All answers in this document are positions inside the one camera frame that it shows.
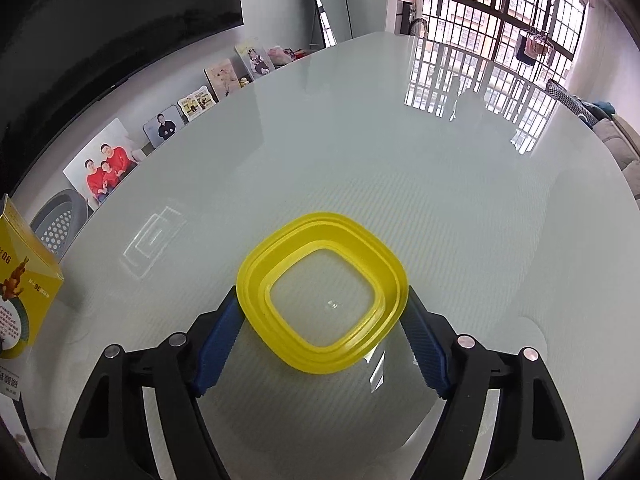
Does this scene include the yellow square plastic ring lid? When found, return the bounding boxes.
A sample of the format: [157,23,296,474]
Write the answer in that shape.
[236,212,409,375]

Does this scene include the yellow cardboard box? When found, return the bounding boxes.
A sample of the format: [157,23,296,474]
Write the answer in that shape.
[0,193,66,401]

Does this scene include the grey perforated laundry basket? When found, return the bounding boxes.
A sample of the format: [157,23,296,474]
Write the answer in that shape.
[30,188,91,262]

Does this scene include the large family photo red shirts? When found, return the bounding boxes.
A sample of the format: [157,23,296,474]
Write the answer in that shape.
[63,118,146,210]

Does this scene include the grey sectional sofa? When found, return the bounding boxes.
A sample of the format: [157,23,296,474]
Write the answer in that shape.
[593,118,639,203]

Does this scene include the photo of man in black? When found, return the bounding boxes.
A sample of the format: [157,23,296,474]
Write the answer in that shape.
[143,105,186,148]

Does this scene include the large curved black television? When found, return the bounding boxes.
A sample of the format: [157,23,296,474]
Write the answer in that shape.
[1,0,243,193]

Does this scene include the pink plush on console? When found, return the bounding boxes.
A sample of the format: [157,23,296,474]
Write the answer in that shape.
[268,46,296,68]

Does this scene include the barred window grille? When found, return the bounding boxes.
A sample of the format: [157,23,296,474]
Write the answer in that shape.
[422,0,586,82]

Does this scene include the red item on console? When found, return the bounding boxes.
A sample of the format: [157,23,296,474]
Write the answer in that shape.
[294,49,311,60]

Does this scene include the leaning floor mirror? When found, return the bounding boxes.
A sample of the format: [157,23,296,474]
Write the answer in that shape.
[316,0,352,47]

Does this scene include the small multi-picture photo frame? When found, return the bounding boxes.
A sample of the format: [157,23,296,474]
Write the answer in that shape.
[177,86,216,122]

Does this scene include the baby photo frame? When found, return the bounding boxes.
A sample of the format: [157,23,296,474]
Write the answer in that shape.
[204,58,241,102]

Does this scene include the tall portrait photo frame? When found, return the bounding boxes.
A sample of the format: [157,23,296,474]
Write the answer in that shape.
[234,39,274,80]

